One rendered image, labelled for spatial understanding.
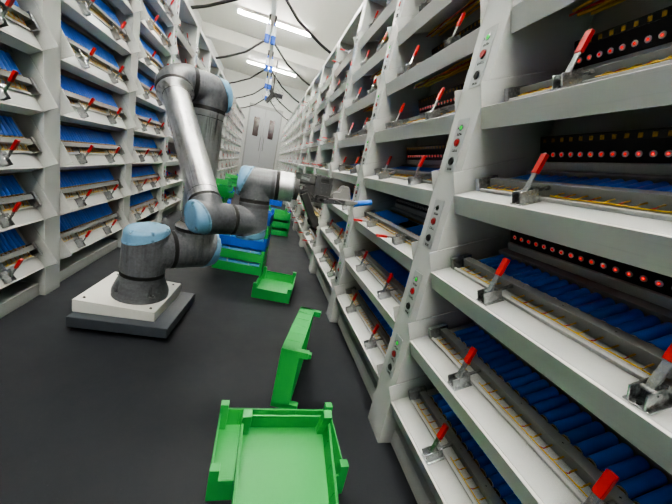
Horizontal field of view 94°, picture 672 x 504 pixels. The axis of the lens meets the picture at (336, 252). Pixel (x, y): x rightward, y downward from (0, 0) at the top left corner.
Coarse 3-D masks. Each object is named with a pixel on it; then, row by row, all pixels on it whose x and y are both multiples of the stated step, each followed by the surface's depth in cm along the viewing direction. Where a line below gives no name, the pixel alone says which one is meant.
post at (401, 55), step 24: (408, 0) 121; (408, 48) 126; (432, 48) 128; (384, 96) 130; (408, 96) 132; (384, 144) 135; (408, 144) 138; (360, 168) 144; (360, 192) 139; (360, 240) 146; (336, 312) 154
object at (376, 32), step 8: (392, 0) 136; (392, 8) 138; (376, 16) 167; (384, 16) 147; (392, 16) 152; (376, 24) 157; (384, 24) 161; (360, 32) 183; (368, 32) 168; (376, 32) 172; (384, 32) 174; (360, 40) 182; (368, 40) 172; (376, 40) 186; (384, 40) 180; (360, 48) 185
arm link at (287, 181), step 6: (282, 174) 94; (288, 174) 95; (294, 174) 96; (282, 180) 93; (288, 180) 93; (294, 180) 94; (282, 186) 93; (288, 186) 93; (294, 186) 95; (282, 192) 94; (288, 192) 94; (282, 198) 95; (288, 198) 96
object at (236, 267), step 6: (216, 264) 190; (222, 264) 190; (228, 264) 190; (234, 264) 190; (240, 264) 191; (264, 264) 204; (234, 270) 191; (240, 270) 192; (246, 270) 192; (252, 270) 192; (258, 270) 193
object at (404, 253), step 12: (372, 204) 142; (384, 204) 143; (396, 204) 139; (360, 216) 142; (360, 228) 134; (372, 228) 122; (372, 240) 120; (384, 240) 106; (396, 252) 97; (408, 252) 91; (408, 264) 89
